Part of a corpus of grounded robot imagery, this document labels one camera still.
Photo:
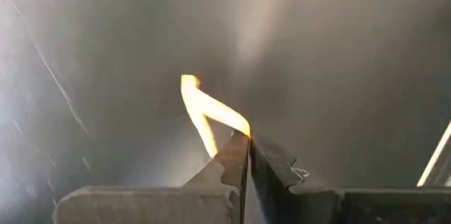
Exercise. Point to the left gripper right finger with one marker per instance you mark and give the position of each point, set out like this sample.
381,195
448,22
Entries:
282,199

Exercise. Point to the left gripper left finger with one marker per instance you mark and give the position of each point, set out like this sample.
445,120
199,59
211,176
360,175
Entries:
211,203

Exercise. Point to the orange rubber band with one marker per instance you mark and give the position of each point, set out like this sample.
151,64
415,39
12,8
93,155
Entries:
211,107

